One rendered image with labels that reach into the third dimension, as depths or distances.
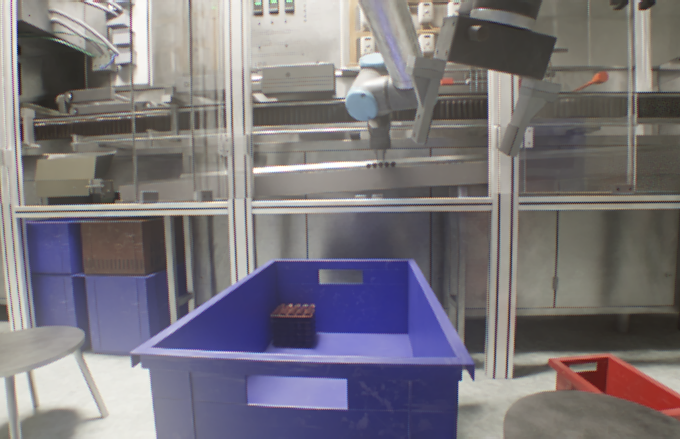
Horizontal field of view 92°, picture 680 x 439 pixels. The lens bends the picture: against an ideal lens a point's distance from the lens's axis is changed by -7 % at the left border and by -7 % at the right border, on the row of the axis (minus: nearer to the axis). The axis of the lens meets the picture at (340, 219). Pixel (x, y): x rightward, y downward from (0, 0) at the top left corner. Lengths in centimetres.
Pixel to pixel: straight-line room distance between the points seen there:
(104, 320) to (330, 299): 97
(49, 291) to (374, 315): 129
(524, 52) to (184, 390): 58
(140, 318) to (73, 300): 29
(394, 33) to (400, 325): 72
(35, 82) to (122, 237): 128
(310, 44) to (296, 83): 49
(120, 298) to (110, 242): 22
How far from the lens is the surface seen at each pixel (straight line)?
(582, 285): 172
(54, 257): 172
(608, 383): 136
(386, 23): 75
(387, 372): 42
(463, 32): 46
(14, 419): 110
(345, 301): 100
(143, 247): 148
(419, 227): 146
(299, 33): 188
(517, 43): 49
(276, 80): 141
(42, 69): 253
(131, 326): 159
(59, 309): 176
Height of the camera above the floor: 62
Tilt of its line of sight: 4 degrees down
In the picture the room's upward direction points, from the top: 1 degrees counter-clockwise
